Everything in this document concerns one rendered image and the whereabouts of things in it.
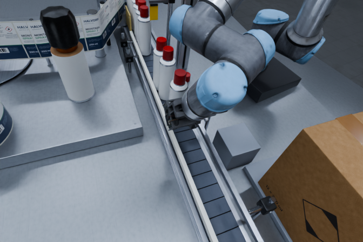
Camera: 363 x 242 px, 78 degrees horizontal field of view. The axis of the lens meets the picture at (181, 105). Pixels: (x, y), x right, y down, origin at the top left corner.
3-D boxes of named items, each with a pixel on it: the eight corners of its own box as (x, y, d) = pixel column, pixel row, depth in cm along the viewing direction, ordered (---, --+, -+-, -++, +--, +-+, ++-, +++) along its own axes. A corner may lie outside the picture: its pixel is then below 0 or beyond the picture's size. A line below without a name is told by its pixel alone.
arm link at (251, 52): (234, 12, 45) (200, 42, 41) (285, 37, 41) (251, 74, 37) (229, 41, 52) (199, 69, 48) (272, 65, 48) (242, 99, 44)
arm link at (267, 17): (254, 32, 100) (267, 1, 90) (281, 46, 95) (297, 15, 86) (240, 40, 93) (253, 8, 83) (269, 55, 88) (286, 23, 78)
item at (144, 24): (138, 50, 99) (135, 4, 84) (149, 48, 101) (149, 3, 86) (140, 57, 96) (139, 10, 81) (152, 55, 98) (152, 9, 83)
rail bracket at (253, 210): (227, 222, 60) (247, 201, 48) (250, 213, 62) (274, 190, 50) (233, 235, 58) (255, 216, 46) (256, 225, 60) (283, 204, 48)
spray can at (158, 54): (151, 83, 86) (151, 35, 71) (164, 81, 87) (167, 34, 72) (155, 92, 83) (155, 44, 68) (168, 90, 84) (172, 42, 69)
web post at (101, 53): (94, 52, 95) (84, 8, 81) (105, 51, 97) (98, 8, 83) (95, 59, 92) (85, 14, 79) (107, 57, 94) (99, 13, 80)
